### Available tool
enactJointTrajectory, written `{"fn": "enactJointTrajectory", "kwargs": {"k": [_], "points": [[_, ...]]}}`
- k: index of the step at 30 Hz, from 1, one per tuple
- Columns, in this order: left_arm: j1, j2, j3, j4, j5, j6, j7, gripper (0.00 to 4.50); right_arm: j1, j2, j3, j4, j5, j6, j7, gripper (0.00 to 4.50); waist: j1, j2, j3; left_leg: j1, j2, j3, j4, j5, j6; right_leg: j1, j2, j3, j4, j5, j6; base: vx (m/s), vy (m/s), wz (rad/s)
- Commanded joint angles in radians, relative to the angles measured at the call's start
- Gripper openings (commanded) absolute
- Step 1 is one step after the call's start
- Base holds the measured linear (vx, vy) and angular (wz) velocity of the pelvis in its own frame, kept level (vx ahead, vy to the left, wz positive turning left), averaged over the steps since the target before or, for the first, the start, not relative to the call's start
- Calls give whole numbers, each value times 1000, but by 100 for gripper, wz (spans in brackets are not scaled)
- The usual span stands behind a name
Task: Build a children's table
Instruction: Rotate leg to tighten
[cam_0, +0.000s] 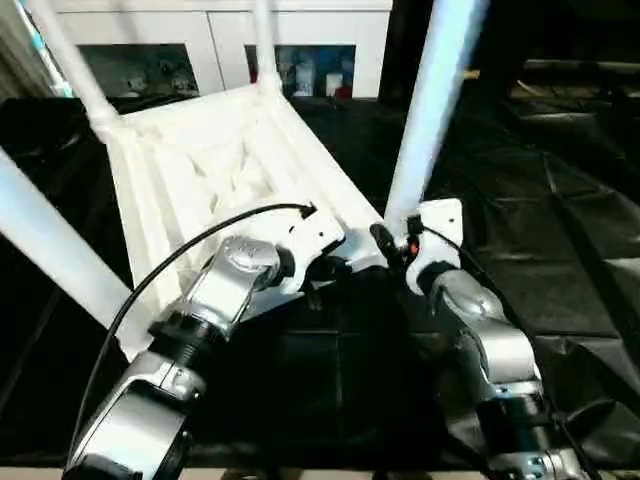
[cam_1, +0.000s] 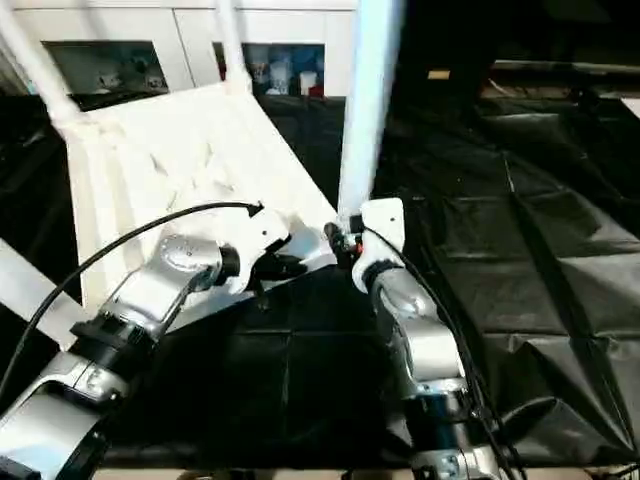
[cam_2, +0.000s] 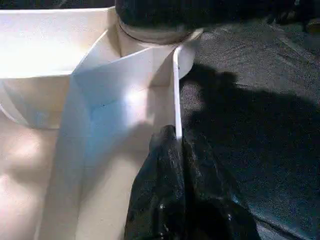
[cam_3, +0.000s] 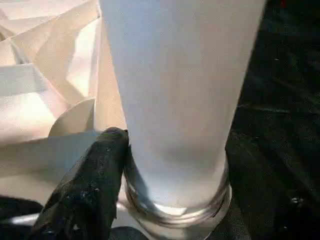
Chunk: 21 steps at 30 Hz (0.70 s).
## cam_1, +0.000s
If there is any white plastic table top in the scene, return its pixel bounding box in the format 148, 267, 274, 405
60, 82, 347, 333

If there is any black work mat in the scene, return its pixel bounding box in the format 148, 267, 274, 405
0, 60, 640, 471

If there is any white cabinet with glass doors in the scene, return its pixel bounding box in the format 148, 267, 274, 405
0, 0, 359, 99

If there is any black metal bar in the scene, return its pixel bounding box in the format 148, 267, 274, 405
492, 60, 640, 79

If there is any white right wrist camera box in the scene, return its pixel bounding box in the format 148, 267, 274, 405
356, 198, 407, 293

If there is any black left wrist camera cable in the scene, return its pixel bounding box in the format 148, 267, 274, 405
0, 200, 265, 401

